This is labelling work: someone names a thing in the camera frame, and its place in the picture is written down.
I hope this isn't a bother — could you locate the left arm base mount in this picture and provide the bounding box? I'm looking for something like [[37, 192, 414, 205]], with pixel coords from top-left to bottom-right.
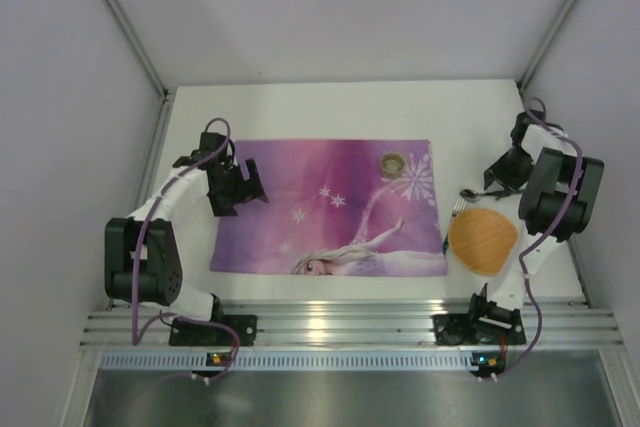
[[169, 315, 258, 347]]

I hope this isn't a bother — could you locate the woven wicker plate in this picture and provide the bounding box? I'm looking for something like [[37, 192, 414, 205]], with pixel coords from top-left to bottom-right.
[[448, 208, 518, 276]]

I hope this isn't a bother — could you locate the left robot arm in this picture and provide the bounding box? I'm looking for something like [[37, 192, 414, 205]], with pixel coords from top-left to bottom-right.
[[104, 132, 268, 322]]

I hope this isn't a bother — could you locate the purple Frozen placemat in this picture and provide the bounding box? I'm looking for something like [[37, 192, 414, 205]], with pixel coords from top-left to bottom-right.
[[210, 139, 447, 278]]

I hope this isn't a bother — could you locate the aluminium rail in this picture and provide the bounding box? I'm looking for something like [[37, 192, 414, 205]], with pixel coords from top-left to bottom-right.
[[79, 296, 624, 348]]

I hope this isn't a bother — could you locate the slotted cable duct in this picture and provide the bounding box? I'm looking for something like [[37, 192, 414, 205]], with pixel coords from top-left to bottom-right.
[[99, 352, 511, 371]]

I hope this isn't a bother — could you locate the fork with teal handle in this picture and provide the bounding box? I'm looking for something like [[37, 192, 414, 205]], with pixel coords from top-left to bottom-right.
[[442, 197, 467, 254]]

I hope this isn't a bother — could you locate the spoon with teal handle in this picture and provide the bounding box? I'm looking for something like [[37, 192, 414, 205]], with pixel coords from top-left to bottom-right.
[[459, 189, 491, 203]]

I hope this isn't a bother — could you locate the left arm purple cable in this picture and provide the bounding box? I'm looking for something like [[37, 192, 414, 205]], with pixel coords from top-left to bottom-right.
[[129, 117, 241, 388]]

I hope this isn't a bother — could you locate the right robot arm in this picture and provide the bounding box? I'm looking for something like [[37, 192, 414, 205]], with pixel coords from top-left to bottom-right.
[[469, 110, 604, 325]]

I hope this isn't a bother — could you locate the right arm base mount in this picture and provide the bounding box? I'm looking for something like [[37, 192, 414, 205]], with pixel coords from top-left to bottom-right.
[[432, 314, 526, 347]]

